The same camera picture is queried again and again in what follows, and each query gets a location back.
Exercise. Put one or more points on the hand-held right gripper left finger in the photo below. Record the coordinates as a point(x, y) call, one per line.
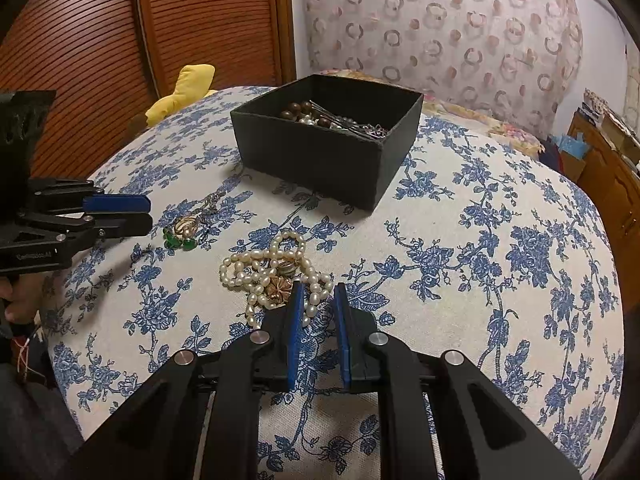
point(295, 330)

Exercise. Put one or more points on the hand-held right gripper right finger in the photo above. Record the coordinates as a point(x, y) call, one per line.
point(342, 330)

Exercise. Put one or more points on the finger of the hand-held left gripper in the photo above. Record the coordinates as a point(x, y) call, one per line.
point(117, 203)
point(125, 225)

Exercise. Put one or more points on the black jewelry box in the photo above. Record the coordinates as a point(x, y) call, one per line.
point(310, 160)

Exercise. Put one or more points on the silver hairpin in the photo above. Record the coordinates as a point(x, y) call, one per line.
point(350, 125)

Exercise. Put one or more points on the person's left hand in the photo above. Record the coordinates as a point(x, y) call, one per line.
point(20, 300)

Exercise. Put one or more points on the gold green gem brooch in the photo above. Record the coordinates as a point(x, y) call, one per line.
point(173, 240)

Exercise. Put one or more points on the wooden louvered wardrobe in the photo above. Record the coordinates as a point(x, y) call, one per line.
point(100, 35)

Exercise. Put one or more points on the yellow plush toy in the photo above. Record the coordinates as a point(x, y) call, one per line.
point(192, 85)

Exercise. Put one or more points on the person's dark trouser leg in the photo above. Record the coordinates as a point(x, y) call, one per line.
point(35, 420)

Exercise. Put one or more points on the cardboard box with blue bag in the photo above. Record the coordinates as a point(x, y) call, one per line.
point(570, 142)

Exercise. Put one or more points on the wooden cabinet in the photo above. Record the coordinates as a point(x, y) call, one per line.
point(615, 185)

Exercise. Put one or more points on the circle print curtain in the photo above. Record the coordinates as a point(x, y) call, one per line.
point(425, 25)

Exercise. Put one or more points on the patterned fabric bag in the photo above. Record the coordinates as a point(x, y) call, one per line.
point(594, 105)

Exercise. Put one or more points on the cardboard box on cabinet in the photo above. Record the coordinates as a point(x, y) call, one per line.
point(622, 132)

